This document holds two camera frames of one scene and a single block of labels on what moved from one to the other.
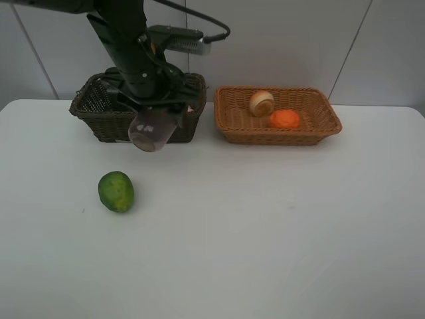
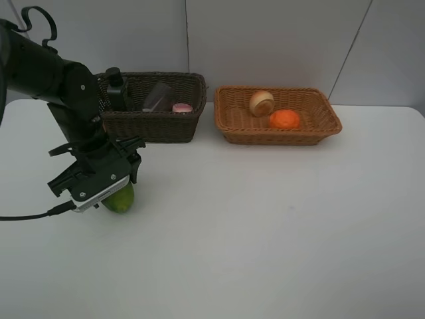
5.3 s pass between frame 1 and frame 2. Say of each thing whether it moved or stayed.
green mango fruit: stayed
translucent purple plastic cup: moved
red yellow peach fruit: stayed
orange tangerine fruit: stayed
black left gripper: moved
